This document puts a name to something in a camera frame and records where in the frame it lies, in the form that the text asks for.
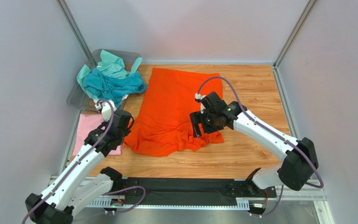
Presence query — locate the light mint t shirt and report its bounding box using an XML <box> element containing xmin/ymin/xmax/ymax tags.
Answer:
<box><xmin>76</xmin><ymin>49</ymin><xmax>143</xmax><ymax>90</ymax></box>

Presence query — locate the white cloth in bin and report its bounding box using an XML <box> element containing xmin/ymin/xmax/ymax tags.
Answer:
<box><xmin>92</xmin><ymin>94</ymin><xmax>129</xmax><ymax>109</ymax></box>

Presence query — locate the aluminium frame rail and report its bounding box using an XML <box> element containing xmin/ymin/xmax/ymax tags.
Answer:
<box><xmin>48</xmin><ymin>175</ymin><xmax>335</xmax><ymax>224</ymax></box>

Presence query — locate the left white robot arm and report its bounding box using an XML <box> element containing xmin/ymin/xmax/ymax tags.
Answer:
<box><xmin>23</xmin><ymin>110</ymin><xmax>134</xmax><ymax>224</ymax></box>

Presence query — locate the dark teal t shirt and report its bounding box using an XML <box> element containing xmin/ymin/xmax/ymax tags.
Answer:
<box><xmin>80</xmin><ymin>69</ymin><xmax>148</xmax><ymax>108</ymax></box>

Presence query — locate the black base cloth strip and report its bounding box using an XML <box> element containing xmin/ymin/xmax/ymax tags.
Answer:
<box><xmin>122</xmin><ymin>178</ymin><xmax>251</xmax><ymax>206</ymax></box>

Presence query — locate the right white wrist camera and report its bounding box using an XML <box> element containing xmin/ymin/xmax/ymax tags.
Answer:
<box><xmin>195</xmin><ymin>93</ymin><xmax>206</xmax><ymax>114</ymax></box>

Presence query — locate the folded pink t shirt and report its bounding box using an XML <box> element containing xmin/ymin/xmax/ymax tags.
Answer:
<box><xmin>72</xmin><ymin>114</ymin><xmax>122</xmax><ymax>156</ymax></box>

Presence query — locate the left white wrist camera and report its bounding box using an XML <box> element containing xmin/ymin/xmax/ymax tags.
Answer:
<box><xmin>94</xmin><ymin>99</ymin><xmax>117</xmax><ymax>121</ymax></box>

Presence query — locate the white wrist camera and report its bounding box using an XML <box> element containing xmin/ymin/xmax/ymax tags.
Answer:
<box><xmin>195</xmin><ymin>93</ymin><xmax>206</xmax><ymax>114</ymax></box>
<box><xmin>94</xmin><ymin>99</ymin><xmax>117</xmax><ymax>121</ymax></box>

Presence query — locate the orange t shirt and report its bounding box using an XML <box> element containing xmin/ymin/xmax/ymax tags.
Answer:
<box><xmin>124</xmin><ymin>68</ymin><xmax>224</xmax><ymax>157</ymax></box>

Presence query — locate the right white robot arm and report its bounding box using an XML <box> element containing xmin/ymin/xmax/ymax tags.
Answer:
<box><xmin>190</xmin><ymin>91</ymin><xmax>318</xmax><ymax>195</ymax></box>

